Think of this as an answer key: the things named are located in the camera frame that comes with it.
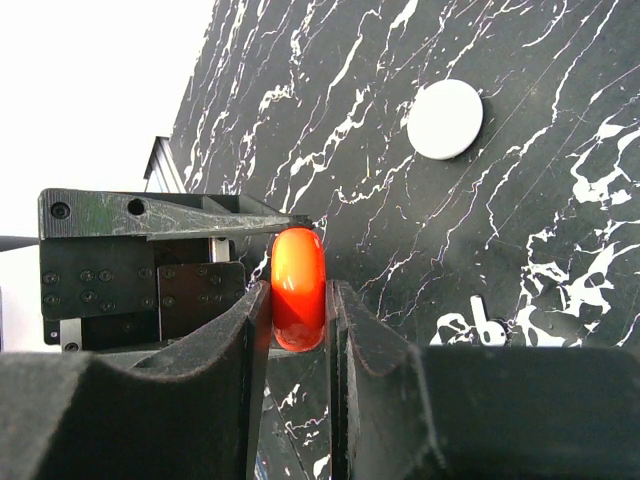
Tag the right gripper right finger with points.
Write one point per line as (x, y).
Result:
(405, 411)

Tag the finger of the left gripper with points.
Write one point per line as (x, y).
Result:
(69, 213)

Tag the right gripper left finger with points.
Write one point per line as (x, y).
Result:
(189, 411)

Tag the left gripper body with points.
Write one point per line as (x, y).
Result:
(110, 293)

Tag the orange earbud charging case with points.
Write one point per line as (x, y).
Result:
(298, 284)

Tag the white round disc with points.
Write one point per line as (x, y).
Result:
(445, 119)

